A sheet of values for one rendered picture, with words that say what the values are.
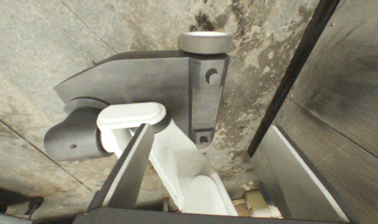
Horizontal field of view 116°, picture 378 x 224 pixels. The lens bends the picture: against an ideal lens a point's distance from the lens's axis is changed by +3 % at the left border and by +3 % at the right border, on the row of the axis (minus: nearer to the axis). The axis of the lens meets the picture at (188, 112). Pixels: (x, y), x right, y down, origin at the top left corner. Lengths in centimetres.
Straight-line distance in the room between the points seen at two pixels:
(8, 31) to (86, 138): 52
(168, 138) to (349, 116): 68
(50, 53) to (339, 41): 115
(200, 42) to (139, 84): 26
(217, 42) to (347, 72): 51
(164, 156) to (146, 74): 29
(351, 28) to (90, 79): 94
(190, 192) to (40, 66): 79
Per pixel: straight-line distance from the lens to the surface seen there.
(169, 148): 35
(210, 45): 44
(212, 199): 24
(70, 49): 74
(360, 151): 77
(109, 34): 65
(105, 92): 55
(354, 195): 84
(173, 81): 48
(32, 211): 200
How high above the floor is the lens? 61
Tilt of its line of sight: 51 degrees down
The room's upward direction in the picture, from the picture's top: 166 degrees clockwise
